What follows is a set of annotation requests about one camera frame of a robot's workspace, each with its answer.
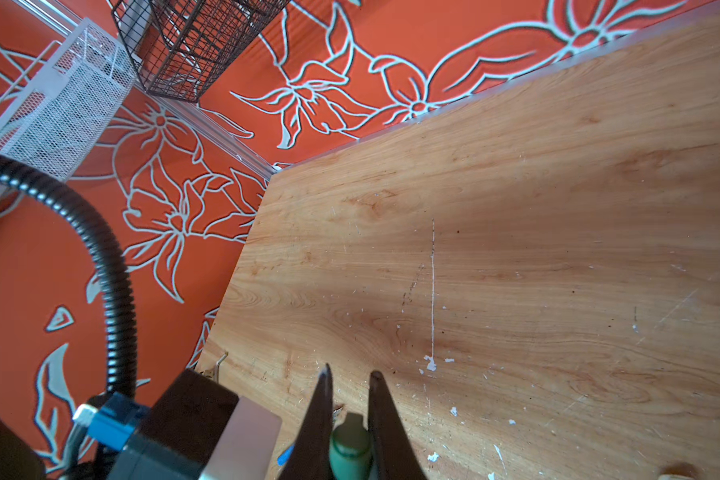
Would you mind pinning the green pen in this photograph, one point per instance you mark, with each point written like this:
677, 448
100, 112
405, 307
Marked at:
350, 449

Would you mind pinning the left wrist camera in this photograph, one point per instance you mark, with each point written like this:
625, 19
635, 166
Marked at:
198, 429

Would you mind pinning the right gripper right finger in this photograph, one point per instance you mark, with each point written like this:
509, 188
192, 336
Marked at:
393, 455

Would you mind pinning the beige pen cap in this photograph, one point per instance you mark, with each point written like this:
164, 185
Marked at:
679, 471

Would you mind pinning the blue pen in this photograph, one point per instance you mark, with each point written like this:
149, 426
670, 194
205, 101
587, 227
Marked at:
283, 458

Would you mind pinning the white mesh basket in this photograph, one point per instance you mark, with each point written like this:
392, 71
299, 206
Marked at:
55, 118

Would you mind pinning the black wire basket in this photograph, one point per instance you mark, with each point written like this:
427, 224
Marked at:
179, 48

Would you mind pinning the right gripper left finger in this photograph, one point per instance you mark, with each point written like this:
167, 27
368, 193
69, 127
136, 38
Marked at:
309, 458

